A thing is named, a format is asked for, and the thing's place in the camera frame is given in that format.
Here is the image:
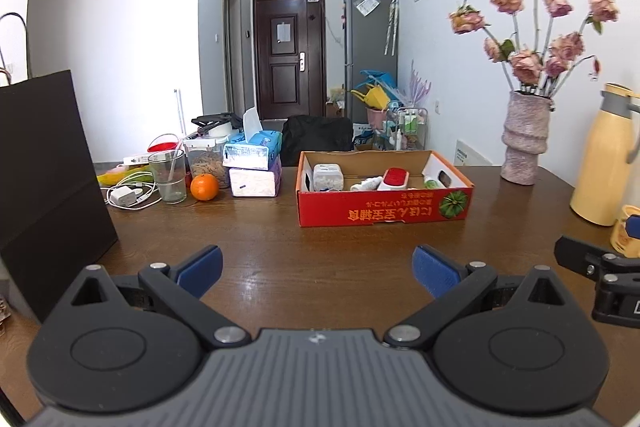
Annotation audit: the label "metal trolley rack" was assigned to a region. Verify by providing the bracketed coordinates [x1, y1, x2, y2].
[387, 106, 430, 152]

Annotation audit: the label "orange fruit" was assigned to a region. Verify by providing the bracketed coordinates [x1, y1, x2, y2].
[190, 174, 220, 202]

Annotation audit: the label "orange cardboard box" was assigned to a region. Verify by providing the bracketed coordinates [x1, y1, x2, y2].
[296, 150, 475, 228]

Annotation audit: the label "purple clothes hangers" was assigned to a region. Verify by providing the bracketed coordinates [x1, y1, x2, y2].
[407, 59, 432, 108]

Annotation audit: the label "yellow watering can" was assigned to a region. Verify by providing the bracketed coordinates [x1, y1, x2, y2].
[350, 87, 388, 110]

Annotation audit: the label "clear white-lidded container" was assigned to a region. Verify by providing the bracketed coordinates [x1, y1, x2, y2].
[312, 163, 345, 192]

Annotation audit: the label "purple tissue pack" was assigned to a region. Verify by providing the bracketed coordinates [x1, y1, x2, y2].
[229, 157, 282, 198]

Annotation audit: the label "dark brown door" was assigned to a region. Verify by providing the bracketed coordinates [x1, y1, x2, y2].
[252, 0, 327, 120]

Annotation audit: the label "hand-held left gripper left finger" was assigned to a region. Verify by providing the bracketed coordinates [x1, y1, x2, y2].
[65, 245, 252, 350]

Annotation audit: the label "cream thermos jug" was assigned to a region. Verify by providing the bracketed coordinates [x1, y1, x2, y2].
[570, 83, 640, 227]

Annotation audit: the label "blue folding stool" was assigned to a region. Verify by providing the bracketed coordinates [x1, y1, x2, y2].
[360, 69, 398, 94]

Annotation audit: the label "cream bear cup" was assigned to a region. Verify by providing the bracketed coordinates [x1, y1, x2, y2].
[610, 205, 640, 253]

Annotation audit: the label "clear folded umbrella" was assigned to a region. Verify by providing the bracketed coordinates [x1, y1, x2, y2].
[384, 0, 401, 56]

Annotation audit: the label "blue tissue pack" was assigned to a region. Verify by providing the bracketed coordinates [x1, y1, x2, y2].
[222, 107, 283, 170]

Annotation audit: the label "grey refrigerator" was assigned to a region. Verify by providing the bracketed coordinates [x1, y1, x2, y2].
[343, 0, 399, 122]

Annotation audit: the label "glass cup with straw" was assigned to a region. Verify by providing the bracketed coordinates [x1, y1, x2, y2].
[148, 150, 187, 204]

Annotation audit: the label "red white lint brush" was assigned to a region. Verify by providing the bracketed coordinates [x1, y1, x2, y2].
[377, 168, 411, 192]

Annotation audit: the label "blue white bag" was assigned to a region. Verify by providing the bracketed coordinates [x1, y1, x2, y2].
[352, 122, 376, 145]

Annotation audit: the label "black paper bag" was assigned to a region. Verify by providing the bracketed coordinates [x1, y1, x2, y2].
[0, 13, 120, 324]

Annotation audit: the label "black folding chair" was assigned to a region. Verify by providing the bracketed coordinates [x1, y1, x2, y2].
[280, 115, 354, 166]

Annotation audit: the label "clear food container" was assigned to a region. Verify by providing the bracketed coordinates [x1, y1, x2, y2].
[184, 134, 232, 189]

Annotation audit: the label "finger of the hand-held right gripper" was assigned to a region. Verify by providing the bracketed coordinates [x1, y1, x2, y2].
[591, 257, 640, 323]
[554, 234, 621, 280]

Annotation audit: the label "bunch of dried pink roses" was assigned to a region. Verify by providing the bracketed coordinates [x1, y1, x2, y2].
[448, 0, 621, 98]

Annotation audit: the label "pink textured vase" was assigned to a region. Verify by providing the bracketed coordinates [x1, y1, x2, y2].
[501, 90, 551, 185]

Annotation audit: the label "white charger with cable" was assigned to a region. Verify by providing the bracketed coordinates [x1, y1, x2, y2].
[100, 172, 161, 210]

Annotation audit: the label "black flat object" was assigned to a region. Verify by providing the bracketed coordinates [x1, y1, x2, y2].
[191, 113, 236, 131]

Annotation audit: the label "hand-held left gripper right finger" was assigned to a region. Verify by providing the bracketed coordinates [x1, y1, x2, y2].
[384, 245, 577, 350]

